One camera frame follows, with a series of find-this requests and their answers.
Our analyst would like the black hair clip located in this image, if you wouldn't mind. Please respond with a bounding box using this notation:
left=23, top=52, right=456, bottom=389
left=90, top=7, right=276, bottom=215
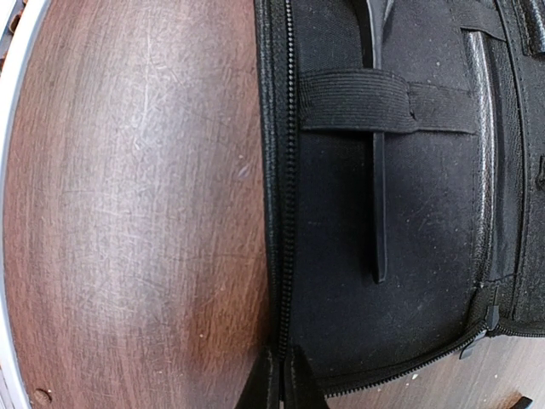
left=510, top=396, right=534, bottom=409
left=353, top=1, right=387, bottom=284

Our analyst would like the black zippered tool case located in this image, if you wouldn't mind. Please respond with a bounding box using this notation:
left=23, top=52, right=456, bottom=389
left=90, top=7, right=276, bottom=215
left=255, top=1, right=544, bottom=407

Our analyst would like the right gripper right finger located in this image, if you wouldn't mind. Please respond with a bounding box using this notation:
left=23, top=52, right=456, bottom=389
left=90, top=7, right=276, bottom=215
left=283, top=345, right=329, bottom=409

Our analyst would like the front aluminium rail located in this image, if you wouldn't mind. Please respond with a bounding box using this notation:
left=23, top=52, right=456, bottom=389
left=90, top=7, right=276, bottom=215
left=0, top=0, right=55, bottom=409

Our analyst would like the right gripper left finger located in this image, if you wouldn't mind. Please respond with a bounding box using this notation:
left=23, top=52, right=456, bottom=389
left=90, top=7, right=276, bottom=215
left=234, top=346, right=280, bottom=409

